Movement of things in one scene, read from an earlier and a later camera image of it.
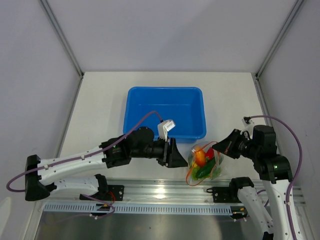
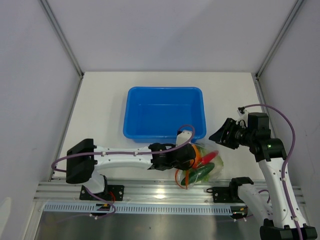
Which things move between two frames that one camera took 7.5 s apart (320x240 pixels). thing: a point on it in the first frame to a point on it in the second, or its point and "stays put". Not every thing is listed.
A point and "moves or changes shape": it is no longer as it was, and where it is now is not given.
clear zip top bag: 205,161 moves or changes shape
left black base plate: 108,193 stays put
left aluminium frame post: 63,37 stays put
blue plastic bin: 184,105 stays put
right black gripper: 226,146 to 220,136
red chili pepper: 210,153 moves or changes shape
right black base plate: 225,194 stays put
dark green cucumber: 206,170 moves or changes shape
